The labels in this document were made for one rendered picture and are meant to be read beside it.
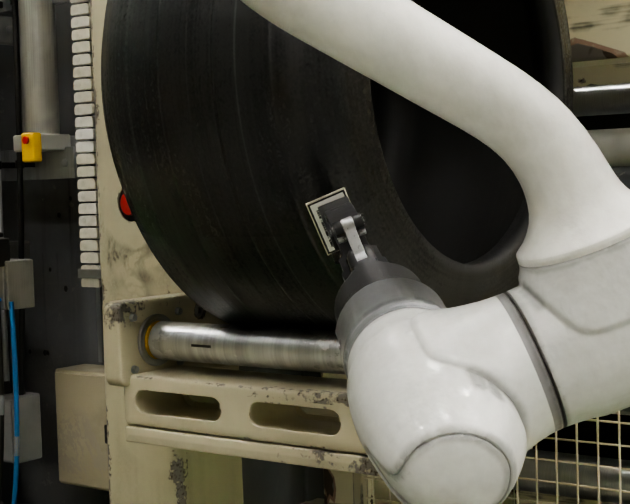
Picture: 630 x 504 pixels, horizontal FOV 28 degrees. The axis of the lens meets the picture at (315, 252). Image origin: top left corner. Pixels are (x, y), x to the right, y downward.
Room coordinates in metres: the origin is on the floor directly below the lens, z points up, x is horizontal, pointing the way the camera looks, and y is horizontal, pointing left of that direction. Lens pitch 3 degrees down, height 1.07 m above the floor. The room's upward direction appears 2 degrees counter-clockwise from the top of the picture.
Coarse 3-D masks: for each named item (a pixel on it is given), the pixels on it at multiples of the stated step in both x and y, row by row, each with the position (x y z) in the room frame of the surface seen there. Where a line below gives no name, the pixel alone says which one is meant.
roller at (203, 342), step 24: (168, 336) 1.42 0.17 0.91; (192, 336) 1.40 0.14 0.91; (216, 336) 1.38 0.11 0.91; (240, 336) 1.36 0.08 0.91; (264, 336) 1.34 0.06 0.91; (288, 336) 1.33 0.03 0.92; (312, 336) 1.31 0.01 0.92; (192, 360) 1.41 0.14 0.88; (216, 360) 1.39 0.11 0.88; (240, 360) 1.36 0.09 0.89; (264, 360) 1.34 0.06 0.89; (288, 360) 1.32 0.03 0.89; (312, 360) 1.30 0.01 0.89; (336, 360) 1.28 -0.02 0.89
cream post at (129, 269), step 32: (96, 0) 1.59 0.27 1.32; (96, 32) 1.59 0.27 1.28; (96, 64) 1.59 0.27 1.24; (96, 96) 1.59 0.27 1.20; (96, 128) 1.60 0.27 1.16; (96, 160) 1.60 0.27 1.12; (128, 224) 1.57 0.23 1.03; (128, 256) 1.57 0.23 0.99; (128, 288) 1.57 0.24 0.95; (160, 288) 1.53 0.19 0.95; (128, 448) 1.57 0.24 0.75; (160, 448) 1.54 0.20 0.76; (128, 480) 1.58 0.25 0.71; (160, 480) 1.54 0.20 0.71; (192, 480) 1.54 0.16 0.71; (224, 480) 1.59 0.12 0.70
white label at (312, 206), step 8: (336, 192) 1.18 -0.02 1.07; (344, 192) 1.18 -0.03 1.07; (320, 200) 1.18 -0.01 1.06; (328, 200) 1.18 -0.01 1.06; (312, 208) 1.18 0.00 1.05; (312, 216) 1.18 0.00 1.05; (320, 216) 1.19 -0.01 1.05; (320, 224) 1.19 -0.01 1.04; (320, 232) 1.19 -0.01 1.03; (328, 240) 1.20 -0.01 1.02; (328, 248) 1.20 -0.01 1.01
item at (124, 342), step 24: (120, 312) 1.42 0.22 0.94; (144, 312) 1.45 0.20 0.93; (168, 312) 1.48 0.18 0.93; (192, 312) 1.52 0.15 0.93; (120, 336) 1.42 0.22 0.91; (144, 336) 1.44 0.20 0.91; (120, 360) 1.42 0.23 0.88; (144, 360) 1.45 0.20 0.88; (168, 360) 1.48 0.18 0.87; (120, 384) 1.42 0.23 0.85
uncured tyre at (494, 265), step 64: (128, 0) 1.27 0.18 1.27; (192, 0) 1.21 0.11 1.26; (448, 0) 1.67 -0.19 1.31; (512, 0) 1.62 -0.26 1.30; (128, 64) 1.26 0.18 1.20; (192, 64) 1.21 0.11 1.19; (256, 64) 1.16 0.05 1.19; (320, 64) 1.16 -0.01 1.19; (128, 128) 1.27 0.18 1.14; (192, 128) 1.22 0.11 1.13; (256, 128) 1.17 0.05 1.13; (320, 128) 1.17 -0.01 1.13; (384, 128) 1.73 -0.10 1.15; (448, 128) 1.70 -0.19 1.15; (128, 192) 1.30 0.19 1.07; (192, 192) 1.24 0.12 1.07; (256, 192) 1.19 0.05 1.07; (320, 192) 1.18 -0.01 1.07; (384, 192) 1.22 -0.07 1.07; (448, 192) 1.67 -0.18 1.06; (512, 192) 1.61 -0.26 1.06; (192, 256) 1.30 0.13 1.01; (256, 256) 1.25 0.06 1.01; (320, 256) 1.21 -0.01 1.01; (384, 256) 1.23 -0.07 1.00; (448, 256) 1.60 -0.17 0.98; (512, 256) 1.42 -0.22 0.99; (256, 320) 1.36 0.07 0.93; (320, 320) 1.30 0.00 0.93
